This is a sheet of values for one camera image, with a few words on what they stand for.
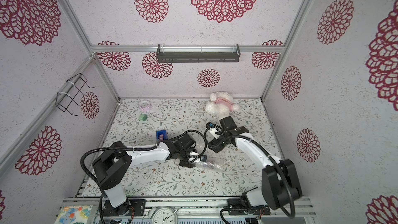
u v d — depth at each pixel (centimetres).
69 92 76
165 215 69
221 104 105
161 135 92
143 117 106
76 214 68
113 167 46
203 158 74
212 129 77
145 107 113
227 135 62
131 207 73
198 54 92
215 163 83
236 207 73
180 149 69
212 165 82
